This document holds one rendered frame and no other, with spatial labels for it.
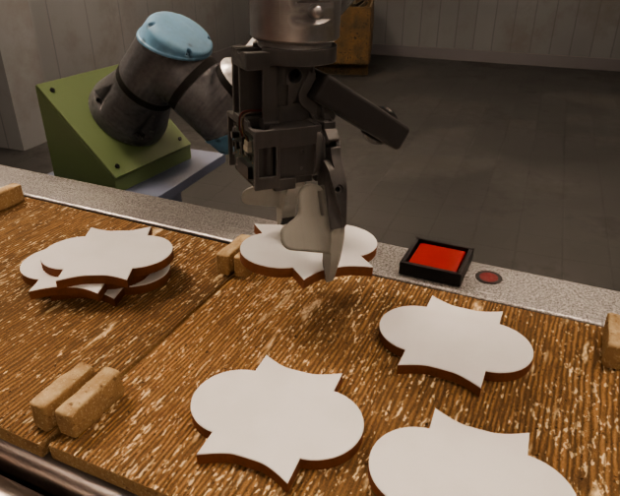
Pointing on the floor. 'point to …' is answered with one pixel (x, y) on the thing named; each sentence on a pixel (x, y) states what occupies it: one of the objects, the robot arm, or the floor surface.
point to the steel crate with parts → (353, 40)
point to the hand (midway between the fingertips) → (310, 247)
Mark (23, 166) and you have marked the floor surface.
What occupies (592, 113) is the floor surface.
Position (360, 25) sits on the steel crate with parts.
